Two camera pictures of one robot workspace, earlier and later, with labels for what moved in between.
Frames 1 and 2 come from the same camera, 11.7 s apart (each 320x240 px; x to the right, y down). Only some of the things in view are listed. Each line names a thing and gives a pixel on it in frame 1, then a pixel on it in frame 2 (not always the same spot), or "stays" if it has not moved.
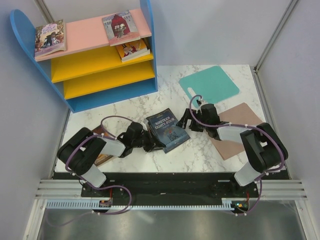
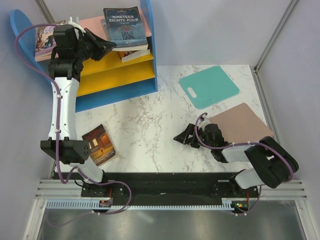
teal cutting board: (212, 84) stays
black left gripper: (152, 146) → (99, 44)
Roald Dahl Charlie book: (132, 50) stays
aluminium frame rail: (281, 190) stays
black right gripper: (182, 123) → (182, 137)
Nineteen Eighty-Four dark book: (163, 125) → (125, 28)
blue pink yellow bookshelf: (89, 74) stays
